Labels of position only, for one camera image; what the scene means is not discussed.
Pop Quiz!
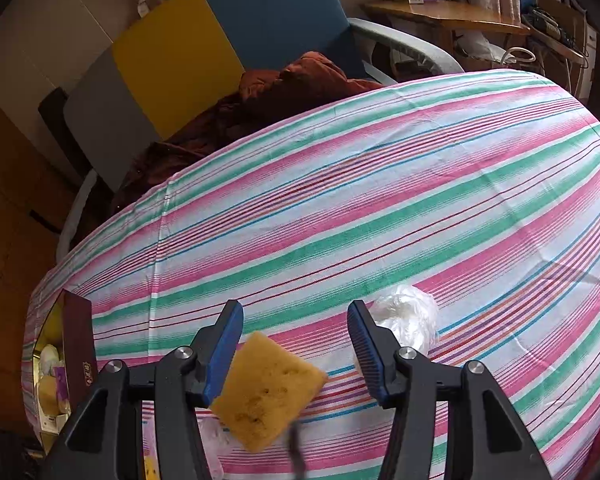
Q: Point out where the grey yellow blue sofa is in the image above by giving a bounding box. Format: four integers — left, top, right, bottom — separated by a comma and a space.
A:
55, 0, 466, 261

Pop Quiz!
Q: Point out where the wooden side table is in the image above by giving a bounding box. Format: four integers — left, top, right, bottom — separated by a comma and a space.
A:
362, 0, 588, 101

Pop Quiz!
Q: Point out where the white cable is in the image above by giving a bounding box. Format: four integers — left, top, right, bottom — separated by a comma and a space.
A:
502, 46, 538, 67

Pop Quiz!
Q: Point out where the striped tablecloth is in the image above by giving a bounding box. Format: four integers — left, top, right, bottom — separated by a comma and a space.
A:
22, 70, 600, 480

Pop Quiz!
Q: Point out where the cardboard box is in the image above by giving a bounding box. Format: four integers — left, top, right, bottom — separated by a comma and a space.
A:
532, 0, 588, 51

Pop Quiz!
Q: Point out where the yellow sponge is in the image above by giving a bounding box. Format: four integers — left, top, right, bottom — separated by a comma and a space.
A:
210, 331, 329, 453

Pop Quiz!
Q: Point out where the dark red blanket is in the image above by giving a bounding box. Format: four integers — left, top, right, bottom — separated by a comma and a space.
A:
110, 51, 386, 216

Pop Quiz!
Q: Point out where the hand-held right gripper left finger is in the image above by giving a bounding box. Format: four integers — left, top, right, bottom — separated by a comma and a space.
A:
45, 299, 244, 480

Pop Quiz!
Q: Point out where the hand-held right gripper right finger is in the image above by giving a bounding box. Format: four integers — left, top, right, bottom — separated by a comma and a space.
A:
346, 300, 553, 480

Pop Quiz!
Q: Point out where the wooden wardrobe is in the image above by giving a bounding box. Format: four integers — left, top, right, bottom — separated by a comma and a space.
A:
0, 80, 66, 461

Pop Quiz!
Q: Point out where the gold tin box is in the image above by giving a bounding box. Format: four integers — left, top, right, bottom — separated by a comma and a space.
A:
32, 289, 99, 441

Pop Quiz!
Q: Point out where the clear plastic bag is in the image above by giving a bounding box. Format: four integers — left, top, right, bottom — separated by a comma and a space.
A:
352, 284, 440, 376

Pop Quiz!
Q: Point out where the pink plastic packet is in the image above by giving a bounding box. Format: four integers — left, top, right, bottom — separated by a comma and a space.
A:
200, 417, 236, 466

